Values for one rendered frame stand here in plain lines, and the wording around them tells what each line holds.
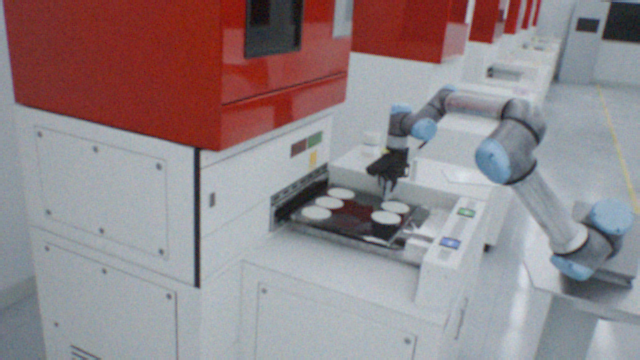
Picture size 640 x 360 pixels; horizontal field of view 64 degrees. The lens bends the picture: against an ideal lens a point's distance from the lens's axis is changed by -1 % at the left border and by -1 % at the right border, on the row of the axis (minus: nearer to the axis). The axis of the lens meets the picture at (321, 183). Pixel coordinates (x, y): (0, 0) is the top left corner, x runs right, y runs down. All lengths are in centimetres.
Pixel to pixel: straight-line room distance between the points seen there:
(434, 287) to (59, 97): 117
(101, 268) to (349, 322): 77
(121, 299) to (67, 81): 66
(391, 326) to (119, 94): 96
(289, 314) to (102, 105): 80
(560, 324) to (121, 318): 145
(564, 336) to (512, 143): 81
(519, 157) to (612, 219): 39
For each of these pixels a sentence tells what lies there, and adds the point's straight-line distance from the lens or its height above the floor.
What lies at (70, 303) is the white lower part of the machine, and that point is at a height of 58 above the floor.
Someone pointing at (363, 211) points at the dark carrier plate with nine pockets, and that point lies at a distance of 182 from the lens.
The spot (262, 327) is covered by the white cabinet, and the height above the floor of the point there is 60.
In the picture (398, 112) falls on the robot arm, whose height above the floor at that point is 124.
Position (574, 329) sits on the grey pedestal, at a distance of 198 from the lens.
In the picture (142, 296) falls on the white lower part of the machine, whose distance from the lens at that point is 165.
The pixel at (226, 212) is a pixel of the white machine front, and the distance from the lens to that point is 147.
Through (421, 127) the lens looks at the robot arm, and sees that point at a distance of 171.
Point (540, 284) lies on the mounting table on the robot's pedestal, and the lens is 176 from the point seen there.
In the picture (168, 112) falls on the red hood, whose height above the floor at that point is 130.
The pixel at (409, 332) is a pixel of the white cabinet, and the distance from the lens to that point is 148.
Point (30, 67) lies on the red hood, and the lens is 170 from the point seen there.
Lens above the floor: 162
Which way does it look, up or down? 21 degrees down
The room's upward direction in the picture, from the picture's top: 5 degrees clockwise
